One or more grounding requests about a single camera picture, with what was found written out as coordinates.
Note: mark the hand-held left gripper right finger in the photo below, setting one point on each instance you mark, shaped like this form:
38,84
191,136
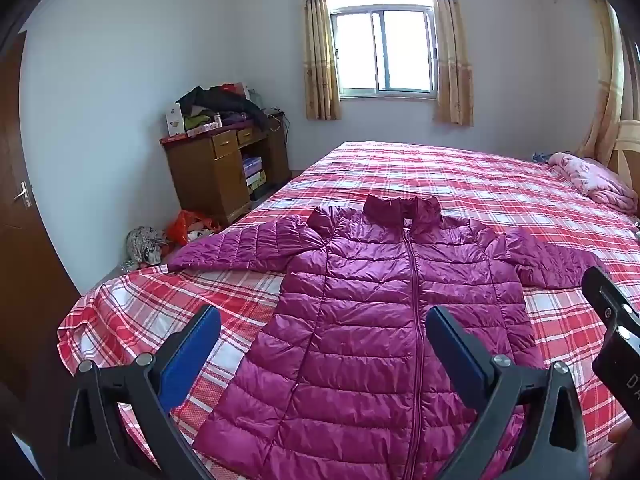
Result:
460,360

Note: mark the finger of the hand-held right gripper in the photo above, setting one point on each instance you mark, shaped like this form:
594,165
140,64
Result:
607,297

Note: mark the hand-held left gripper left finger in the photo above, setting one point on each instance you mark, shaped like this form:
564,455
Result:
185,360

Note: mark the purple puffer jacket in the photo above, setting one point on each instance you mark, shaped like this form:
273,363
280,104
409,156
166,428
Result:
360,335

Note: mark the person's right hand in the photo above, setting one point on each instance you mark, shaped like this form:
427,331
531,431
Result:
622,432

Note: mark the clear plastic wrapper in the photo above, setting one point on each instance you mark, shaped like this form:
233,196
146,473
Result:
127,266

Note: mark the pink quilt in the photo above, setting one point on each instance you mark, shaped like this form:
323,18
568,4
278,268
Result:
595,180

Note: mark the grey patterned cloth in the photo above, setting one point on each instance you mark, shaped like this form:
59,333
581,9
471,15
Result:
142,245

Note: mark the orange plastic bag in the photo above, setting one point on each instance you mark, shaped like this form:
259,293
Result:
190,225

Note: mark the wooden headboard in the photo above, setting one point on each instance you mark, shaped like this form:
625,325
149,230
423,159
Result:
627,155

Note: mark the blue cloth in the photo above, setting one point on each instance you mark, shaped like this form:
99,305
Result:
541,157

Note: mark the red plaid bed sheet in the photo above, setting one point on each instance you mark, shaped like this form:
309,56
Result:
475,180

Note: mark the wooden door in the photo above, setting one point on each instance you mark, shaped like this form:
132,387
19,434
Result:
30,270

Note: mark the wooden desk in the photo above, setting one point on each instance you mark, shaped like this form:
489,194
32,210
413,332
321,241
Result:
210,175

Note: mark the white and dark box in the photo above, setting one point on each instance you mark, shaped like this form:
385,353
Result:
256,179

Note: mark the blue and white box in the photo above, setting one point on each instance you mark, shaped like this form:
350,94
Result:
252,164

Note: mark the yellow patterned curtain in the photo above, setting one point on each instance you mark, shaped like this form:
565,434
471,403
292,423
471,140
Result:
602,85
317,50
452,50

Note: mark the green cloth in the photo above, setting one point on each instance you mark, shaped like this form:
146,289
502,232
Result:
196,122

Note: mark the purple cloth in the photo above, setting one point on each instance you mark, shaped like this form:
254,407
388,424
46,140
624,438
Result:
235,119

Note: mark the black jacket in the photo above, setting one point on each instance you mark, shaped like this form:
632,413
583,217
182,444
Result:
220,100

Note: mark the window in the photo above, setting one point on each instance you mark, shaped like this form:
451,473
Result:
380,50

